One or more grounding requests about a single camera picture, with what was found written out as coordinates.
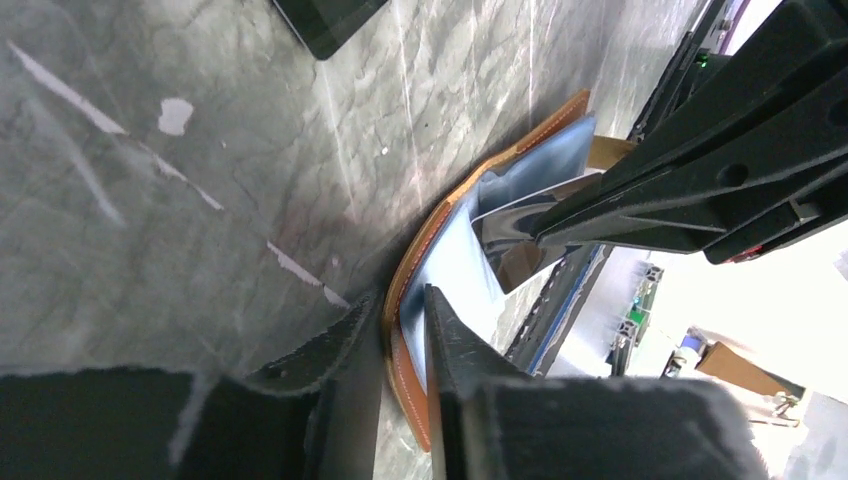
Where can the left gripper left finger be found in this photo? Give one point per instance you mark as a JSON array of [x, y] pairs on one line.
[[311, 414]]

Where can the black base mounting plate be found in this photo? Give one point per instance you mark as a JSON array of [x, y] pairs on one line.
[[534, 348]]

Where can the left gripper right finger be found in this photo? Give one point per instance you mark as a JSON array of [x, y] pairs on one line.
[[491, 421]]

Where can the single black card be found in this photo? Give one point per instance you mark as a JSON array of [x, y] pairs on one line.
[[505, 234]]

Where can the brown leather card holder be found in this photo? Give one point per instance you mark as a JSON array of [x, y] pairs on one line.
[[446, 253]]

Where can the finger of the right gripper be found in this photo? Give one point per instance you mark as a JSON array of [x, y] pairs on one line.
[[778, 108], [780, 182]]

